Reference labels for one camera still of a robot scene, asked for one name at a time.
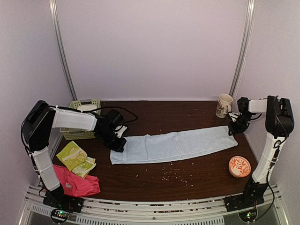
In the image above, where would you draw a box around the yellow patterned towel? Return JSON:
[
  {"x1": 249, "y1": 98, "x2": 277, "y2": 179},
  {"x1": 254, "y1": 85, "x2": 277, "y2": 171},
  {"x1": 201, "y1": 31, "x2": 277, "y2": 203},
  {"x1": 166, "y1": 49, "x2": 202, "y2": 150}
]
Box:
[{"x1": 56, "y1": 141, "x2": 97, "y2": 179}]

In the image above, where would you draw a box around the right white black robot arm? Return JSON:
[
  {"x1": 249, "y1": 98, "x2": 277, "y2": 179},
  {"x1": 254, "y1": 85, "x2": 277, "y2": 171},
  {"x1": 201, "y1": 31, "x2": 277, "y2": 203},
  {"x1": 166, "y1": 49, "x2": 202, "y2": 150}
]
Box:
[{"x1": 228, "y1": 95, "x2": 294, "y2": 207}]

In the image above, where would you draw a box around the green plastic basket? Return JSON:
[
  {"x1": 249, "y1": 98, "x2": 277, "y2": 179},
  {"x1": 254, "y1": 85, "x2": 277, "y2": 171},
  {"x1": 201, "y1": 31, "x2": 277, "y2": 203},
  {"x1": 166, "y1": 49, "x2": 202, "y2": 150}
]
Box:
[{"x1": 60, "y1": 99, "x2": 101, "y2": 140}]

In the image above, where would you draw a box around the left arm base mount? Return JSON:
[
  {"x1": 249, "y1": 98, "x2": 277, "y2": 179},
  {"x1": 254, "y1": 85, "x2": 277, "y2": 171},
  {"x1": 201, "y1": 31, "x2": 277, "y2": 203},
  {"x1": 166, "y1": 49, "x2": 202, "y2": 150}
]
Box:
[{"x1": 43, "y1": 192, "x2": 84, "y2": 213}]

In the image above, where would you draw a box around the red white patterned bowl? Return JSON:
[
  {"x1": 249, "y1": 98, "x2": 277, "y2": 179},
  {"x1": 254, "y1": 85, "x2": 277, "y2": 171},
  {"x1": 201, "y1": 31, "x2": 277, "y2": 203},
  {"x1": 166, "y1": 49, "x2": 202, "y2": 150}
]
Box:
[{"x1": 229, "y1": 156, "x2": 251, "y2": 178}]

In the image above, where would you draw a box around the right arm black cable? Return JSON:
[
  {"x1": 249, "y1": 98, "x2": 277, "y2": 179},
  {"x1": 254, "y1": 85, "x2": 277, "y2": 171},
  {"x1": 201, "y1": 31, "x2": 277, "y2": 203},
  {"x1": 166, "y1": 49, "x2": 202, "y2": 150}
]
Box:
[{"x1": 255, "y1": 96, "x2": 295, "y2": 211}]

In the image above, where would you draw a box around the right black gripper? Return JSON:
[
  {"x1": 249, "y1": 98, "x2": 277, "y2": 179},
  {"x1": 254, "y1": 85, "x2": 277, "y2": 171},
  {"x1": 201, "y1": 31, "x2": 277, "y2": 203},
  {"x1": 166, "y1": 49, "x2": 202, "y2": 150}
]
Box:
[{"x1": 229, "y1": 113, "x2": 252, "y2": 134}]

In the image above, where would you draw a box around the light blue towel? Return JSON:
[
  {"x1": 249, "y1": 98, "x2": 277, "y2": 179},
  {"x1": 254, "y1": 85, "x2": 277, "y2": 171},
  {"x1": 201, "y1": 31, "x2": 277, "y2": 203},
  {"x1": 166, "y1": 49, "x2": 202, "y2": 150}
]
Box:
[{"x1": 110, "y1": 126, "x2": 238, "y2": 165}]

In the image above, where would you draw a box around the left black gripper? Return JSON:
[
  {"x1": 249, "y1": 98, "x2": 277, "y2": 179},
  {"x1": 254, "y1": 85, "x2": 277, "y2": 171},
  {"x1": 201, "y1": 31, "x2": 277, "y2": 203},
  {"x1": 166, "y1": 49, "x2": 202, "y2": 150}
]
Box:
[{"x1": 97, "y1": 128, "x2": 127, "y2": 152}]

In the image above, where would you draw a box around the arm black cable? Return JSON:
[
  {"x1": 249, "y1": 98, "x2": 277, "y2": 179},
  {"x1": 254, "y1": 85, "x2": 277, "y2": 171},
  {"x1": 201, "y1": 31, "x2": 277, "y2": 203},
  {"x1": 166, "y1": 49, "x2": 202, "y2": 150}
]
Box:
[
  {"x1": 20, "y1": 106, "x2": 139, "y2": 150},
  {"x1": 255, "y1": 96, "x2": 295, "y2": 211}
]

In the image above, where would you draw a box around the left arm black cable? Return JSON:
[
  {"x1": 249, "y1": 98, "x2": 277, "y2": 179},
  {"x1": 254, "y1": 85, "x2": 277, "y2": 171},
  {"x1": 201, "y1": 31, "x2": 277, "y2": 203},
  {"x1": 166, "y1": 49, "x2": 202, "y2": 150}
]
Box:
[{"x1": 20, "y1": 106, "x2": 139, "y2": 150}]

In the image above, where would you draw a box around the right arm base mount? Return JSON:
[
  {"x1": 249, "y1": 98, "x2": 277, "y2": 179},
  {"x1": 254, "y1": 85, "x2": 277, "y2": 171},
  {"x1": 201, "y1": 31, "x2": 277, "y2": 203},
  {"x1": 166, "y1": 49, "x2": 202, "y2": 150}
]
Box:
[{"x1": 224, "y1": 193, "x2": 264, "y2": 212}]

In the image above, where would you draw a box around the cream white towel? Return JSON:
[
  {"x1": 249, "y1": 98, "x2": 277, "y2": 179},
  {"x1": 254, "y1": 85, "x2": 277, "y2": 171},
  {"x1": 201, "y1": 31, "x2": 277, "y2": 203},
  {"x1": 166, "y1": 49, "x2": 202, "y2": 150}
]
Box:
[{"x1": 77, "y1": 104, "x2": 98, "y2": 113}]

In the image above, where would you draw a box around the aluminium front rail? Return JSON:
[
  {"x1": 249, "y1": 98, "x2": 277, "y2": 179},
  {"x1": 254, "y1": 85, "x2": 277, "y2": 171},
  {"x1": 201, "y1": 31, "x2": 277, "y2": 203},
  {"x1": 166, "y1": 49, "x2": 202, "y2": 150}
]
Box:
[{"x1": 17, "y1": 184, "x2": 290, "y2": 225}]

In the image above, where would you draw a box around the cream patterned mug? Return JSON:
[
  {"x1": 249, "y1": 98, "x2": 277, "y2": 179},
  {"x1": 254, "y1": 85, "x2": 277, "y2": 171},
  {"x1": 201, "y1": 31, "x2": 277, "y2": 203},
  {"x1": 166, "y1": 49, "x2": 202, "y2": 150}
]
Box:
[{"x1": 216, "y1": 94, "x2": 233, "y2": 119}]

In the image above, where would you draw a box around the left aluminium frame post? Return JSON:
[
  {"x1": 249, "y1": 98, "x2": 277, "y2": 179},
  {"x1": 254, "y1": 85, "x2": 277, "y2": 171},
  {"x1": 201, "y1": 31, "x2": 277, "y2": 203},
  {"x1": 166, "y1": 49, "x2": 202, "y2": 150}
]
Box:
[{"x1": 49, "y1": 0, "x2": 77, "y2": 100}]

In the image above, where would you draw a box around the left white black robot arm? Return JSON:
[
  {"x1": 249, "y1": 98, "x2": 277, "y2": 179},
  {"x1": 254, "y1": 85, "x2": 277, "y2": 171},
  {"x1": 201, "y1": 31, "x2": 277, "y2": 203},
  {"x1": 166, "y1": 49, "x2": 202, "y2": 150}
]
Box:
[{"x1": 21, "y1": 100, "x2": 127, "y2": 208}]

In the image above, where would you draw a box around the right aluminium frame post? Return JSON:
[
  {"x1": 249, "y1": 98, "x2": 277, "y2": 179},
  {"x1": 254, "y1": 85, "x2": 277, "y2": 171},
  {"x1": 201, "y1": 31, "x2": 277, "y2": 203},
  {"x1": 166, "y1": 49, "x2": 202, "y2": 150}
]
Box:
[{"x1": 229, "y1": 0, "x2": 256, "y2": 98}]

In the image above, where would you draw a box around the aluminium frame post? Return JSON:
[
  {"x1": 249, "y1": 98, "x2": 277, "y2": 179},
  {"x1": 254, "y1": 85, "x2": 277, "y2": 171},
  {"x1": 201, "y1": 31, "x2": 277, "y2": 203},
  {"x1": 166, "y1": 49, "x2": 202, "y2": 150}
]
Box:
[
  {"x1": 49, "y1": 0, "x2": 77, "y2": 100},
  {"x1": 229, "y1": 0, "x2": 256, "y2": 98}
]

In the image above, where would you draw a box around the pink towel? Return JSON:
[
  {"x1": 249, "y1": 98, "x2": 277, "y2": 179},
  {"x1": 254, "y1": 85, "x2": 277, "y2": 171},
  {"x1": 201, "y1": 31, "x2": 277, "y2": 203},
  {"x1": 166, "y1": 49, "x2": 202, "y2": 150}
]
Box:
[{"x1": 53, "y1": 165, "x2": 101, "y2": 197}]

